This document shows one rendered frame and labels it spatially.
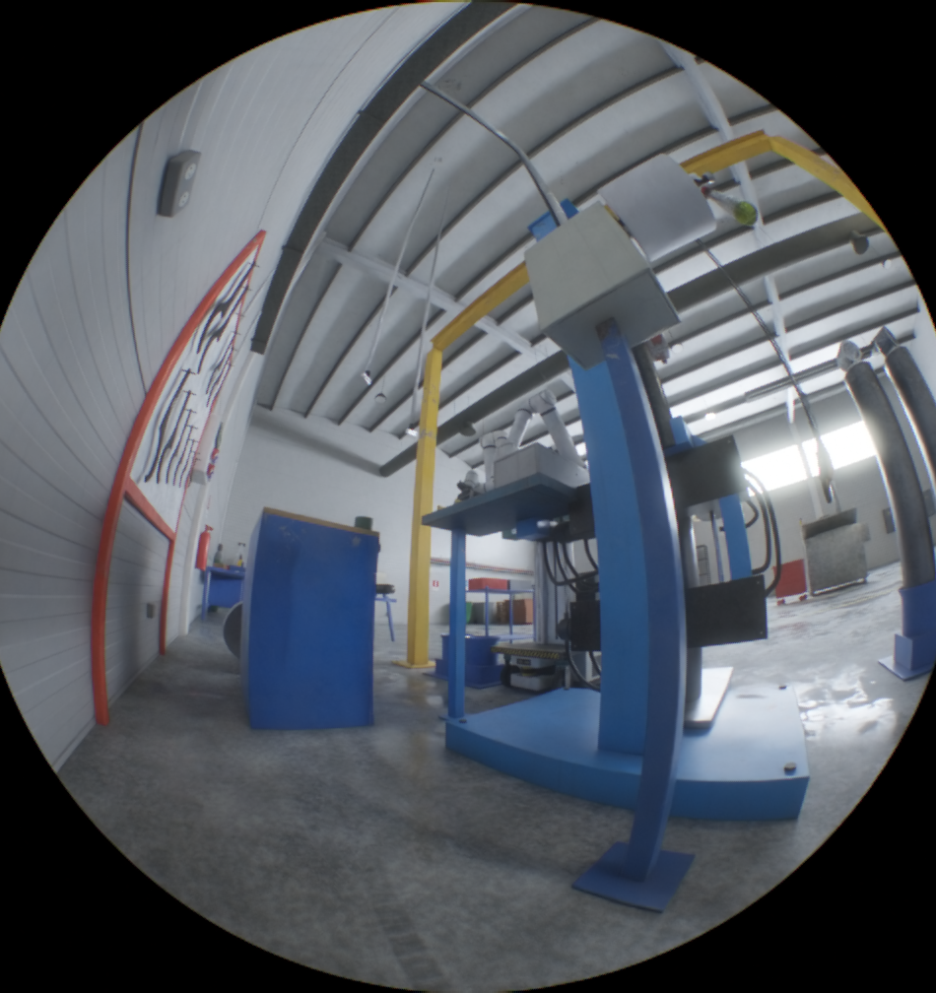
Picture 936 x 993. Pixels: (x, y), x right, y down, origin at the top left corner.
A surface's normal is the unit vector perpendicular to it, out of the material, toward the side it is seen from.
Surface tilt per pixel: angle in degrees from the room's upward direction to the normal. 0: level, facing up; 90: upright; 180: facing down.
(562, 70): 173
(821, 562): 90
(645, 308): 180
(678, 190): 146
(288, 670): 90
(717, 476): 90
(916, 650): 90
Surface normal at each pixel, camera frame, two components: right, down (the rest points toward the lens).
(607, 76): 0.07, 0.96
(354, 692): 0.65, -0.25
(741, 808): -0.76, -0.23
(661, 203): -0.43, 0.65
